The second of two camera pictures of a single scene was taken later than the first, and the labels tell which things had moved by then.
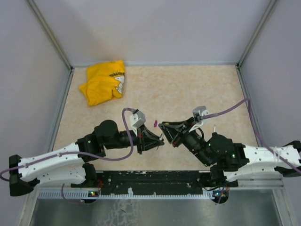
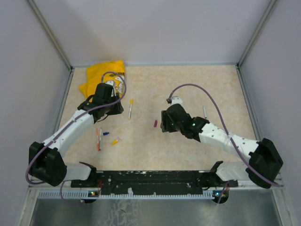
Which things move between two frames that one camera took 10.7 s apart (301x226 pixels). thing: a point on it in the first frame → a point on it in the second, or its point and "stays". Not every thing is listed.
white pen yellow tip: (160, 139) → (131, 101)
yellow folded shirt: (105, 81) stays
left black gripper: (147, 139) → (118, 109)
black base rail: (154, 182) stays
